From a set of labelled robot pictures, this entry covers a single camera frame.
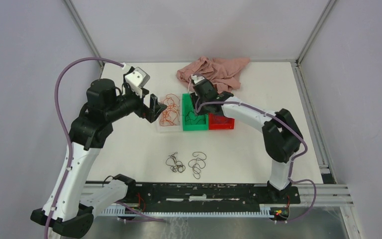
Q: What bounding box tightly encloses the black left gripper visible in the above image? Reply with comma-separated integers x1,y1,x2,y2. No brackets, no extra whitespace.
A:
106,83,167,122

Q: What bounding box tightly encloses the orange cable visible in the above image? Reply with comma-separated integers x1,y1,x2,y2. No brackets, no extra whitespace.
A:
159,94,182,126

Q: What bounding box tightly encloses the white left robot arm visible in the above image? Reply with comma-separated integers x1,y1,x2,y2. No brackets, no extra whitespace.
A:
30,79,166,239

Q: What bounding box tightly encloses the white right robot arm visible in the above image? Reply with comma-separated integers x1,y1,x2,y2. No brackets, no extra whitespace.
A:
191,76,307,203

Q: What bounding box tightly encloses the clear plastic bin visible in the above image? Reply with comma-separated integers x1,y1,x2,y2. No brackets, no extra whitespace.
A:
157,93,183,133

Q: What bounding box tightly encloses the green plastic bin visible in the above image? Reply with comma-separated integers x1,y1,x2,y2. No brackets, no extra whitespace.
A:
182,94,208,131

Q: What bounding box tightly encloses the red plastic bin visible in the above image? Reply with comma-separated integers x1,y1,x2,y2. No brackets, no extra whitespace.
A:
208,114,235,130

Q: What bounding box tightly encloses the pink cloth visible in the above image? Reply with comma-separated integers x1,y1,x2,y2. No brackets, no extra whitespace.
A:
176,56,251,93

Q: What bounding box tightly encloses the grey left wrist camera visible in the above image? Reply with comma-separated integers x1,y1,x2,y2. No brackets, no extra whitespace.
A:
124,67,150,98

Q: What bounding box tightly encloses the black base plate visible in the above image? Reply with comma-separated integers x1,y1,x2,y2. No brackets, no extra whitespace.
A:
122,182,301,213

